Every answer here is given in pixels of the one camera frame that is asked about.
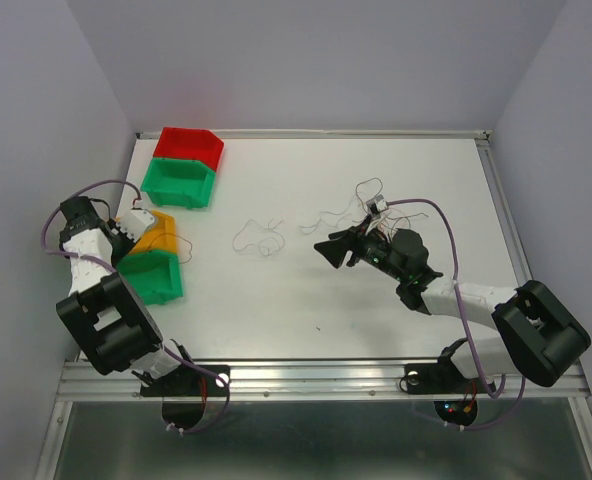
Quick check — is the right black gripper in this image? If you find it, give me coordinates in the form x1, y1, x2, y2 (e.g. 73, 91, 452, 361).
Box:
312, 214, 406, 283

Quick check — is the dark wire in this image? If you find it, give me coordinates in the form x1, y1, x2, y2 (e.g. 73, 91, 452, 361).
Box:
145, 233, 194, 266

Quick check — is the wire bundle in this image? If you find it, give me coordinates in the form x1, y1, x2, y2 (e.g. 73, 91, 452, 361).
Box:
297, 176, 430, 241

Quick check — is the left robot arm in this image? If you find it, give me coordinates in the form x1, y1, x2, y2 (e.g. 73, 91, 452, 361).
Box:
56, 196, 199, 394

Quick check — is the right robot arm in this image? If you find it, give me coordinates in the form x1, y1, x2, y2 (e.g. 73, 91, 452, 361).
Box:
314, 225, 591, 390

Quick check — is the yellow plastic bin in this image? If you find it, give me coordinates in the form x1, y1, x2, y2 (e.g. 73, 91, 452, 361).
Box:
127, 210, 178, 256

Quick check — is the near green plastic bin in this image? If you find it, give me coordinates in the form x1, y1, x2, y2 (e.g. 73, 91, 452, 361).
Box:
117, 250, 184, 305

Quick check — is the green plastic bin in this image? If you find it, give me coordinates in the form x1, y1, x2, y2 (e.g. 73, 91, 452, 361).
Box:
117, 250, 184, 305
141, 157, 216, 209

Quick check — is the far green plastic bin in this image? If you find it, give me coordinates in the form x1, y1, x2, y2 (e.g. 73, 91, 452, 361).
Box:
141, 157, 216, 209

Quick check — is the red plastic bin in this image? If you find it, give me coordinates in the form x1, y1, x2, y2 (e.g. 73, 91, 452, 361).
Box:
153, 127, 224, 172

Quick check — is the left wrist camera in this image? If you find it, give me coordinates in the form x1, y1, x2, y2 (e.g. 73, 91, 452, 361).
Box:
116, 208, 157, 243

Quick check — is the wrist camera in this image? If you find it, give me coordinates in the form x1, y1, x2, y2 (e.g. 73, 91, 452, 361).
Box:
116, 208, 157, 243
365, 194, 389, 229

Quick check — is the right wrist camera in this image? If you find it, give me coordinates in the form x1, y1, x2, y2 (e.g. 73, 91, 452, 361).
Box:
365, 194, 389, 229

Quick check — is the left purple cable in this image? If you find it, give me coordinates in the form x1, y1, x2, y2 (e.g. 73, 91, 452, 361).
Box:
42, 179, 232, 436

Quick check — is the aluminium back rail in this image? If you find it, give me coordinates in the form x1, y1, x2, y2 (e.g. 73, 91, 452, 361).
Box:
135, 128, 492, 141

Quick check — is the aluminium rail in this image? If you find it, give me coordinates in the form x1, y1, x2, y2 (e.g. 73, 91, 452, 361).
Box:
473, 139, 561, 357
55, 355, 590, 401
135, 128, 492, 141

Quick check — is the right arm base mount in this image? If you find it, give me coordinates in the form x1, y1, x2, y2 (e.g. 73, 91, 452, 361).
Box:
398, 339, 483, 429

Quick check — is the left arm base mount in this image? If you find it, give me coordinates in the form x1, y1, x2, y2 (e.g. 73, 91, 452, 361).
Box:
132, 364, 231, 436

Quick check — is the aluminium front rail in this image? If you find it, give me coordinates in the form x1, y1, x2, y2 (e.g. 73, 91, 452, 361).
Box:
55, 355, 590, 401

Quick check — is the aluminium right side rail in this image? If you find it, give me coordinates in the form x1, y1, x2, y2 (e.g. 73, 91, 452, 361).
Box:
473, 139, 561, 357

